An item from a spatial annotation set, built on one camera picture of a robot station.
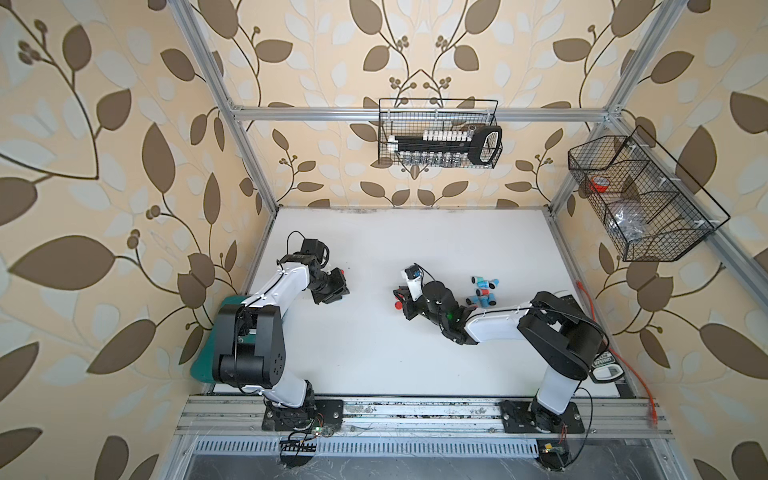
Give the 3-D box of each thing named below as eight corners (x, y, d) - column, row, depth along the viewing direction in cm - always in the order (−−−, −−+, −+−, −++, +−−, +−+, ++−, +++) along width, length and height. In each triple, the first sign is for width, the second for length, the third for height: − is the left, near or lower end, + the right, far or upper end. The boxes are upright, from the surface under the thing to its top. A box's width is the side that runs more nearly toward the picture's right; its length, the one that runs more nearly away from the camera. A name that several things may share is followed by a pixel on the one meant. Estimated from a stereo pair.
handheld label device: (592, 382, 82) (597, 379, 80) (581, 353, 87) (585, 350, 85) (623, 382, 82) (628, 379, 80) (609, 353, 87) (614, 350, 85)
